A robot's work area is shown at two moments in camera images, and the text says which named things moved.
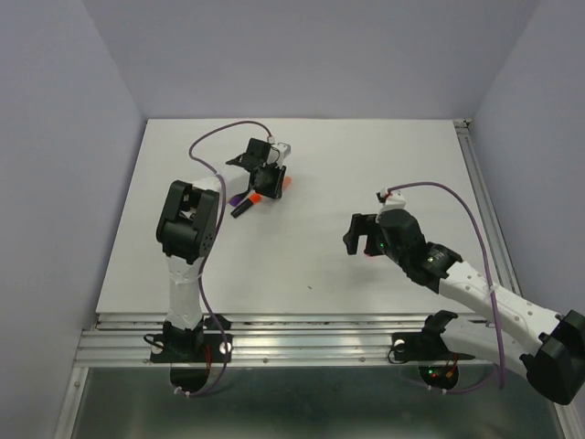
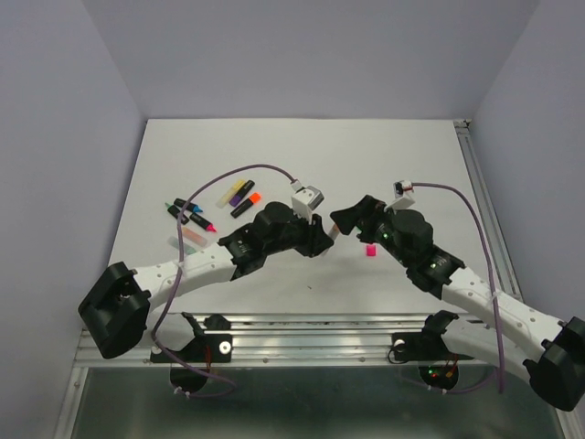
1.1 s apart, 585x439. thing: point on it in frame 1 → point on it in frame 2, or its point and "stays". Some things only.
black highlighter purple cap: (235, 200) stays
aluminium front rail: (116, 338) stays
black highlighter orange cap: (255, 198) stays
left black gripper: (276, 190) → (314, 239)
